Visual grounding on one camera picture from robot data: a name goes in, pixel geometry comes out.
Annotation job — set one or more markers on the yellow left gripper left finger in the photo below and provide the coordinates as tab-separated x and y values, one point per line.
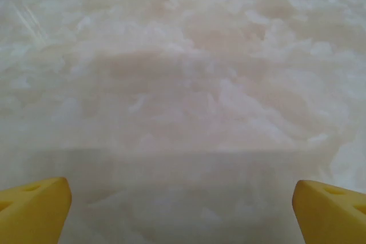
31	212

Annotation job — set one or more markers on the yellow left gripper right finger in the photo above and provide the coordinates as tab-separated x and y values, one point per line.
334	215

